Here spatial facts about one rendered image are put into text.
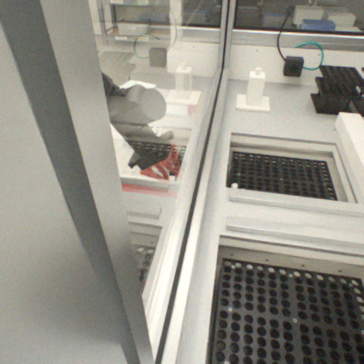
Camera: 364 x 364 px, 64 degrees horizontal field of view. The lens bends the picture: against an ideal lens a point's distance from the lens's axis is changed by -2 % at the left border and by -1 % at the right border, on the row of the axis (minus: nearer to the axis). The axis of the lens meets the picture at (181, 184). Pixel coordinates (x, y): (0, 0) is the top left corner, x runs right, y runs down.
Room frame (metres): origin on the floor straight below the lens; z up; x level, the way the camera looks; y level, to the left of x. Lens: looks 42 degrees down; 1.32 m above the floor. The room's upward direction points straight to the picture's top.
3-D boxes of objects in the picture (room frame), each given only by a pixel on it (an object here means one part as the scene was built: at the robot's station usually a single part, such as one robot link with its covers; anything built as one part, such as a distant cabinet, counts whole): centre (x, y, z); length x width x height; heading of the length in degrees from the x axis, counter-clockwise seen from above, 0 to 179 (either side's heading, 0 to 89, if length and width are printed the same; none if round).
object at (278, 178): (0.49, -0.22, 0.87); 0.22 x 0.18 x 0.06; 79
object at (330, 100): (0.76, -0.42, 0.99); 0.12 x 0.09 x 0.09; 169
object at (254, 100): (0.76, -0.20, 1.00); 0.09 x 0.08 x 0.10; 79
